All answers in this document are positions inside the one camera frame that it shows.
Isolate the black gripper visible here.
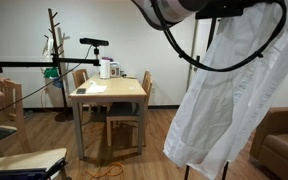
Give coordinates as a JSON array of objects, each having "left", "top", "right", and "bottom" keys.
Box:
[{"left": 213, "top": 0, "right": 285, "bottom": 10}]

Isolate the white long-sleeved shirt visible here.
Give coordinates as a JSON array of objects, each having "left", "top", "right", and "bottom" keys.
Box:
[{"left": 163, "top": 0, "right": 288, "bottom": 180}]

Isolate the brown leather sofa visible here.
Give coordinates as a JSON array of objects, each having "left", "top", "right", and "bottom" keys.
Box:
[{"left": 249, "top": 106, "right": 288, "bottom": 180}]

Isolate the light wooden dining table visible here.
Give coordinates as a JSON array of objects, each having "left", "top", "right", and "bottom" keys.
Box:
[{"left": 68, "top": 73, "right": 148, "bottom": 160}]

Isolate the white paper towel roll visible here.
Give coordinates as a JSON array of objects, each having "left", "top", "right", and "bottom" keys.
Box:
[{"left": 99, "top": 59, "right": 111, "bottom": 80}]

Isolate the wooden dining chair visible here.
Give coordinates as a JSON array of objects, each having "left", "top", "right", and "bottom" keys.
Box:
[
  {"left": 105, "top": 70, "right": 154, "bottom": 148},
  {"left": 71, "top": 68, "right": 112, "bottom": 116}
]

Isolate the white paper sheet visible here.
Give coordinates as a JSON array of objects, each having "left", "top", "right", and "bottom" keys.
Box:
[{"left": 85, "top": 84, "right": 108, "bottom": 95}]

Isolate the wooden coat tree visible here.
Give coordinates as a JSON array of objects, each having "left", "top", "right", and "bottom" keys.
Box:
[{"left": 43, "top": 8, "right": 73, "bottom": 123}]

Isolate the white plastic bag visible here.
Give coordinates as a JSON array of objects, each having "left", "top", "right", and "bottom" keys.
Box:
[{"left": 41, "top": 36, "right": 55, "bottom": 63}]

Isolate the green bag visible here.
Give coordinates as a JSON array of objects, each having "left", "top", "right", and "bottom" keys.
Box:
[{"left": 43, "top": 67, "right": 60, "bottom": 79}]

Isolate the wooden board with black edge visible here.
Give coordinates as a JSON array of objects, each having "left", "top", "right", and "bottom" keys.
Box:
[{"left": 0, "top": 147, "right": 68, "bottom": 180}]

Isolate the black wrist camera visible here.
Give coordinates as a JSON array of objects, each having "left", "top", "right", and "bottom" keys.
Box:
[{"left": 195, "top": 4, "right": 246, "bottom": 20}]

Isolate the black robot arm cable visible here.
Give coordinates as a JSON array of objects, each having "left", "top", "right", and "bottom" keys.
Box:
[{"left": 149, "top": 0, "right": 288, "bottom": 73}]

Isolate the black stereo camera bar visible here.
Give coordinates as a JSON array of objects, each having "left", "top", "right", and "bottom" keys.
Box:
[{"left": 79, "top": 37, "right": 110, "bottom": 47}]

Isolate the orange extension cable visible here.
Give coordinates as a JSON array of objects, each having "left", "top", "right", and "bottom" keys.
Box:
[{"left": 75, "top": 121, "right": 126, "bottom": 180}]

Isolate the thin black cable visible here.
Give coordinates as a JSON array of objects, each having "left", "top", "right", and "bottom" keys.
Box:
[{"left": 0, "top": 44, "right": 94, "bottom": 122}]

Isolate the wooden armchair frame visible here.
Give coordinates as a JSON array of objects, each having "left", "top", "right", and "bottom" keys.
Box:
[{"left": 0, "top": 78, "right": 32, "bottom": 154}]

